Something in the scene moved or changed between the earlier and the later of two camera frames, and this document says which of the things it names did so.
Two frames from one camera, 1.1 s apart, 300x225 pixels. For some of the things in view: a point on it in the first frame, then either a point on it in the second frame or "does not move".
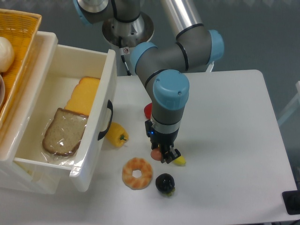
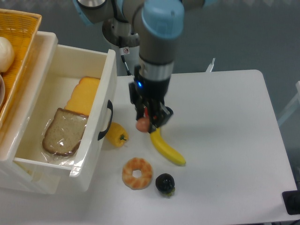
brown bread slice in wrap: [63, 134] does not move
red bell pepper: [147, 110] does not move
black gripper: [168, 139] → [148, 96]
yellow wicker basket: [20, 27] does not move
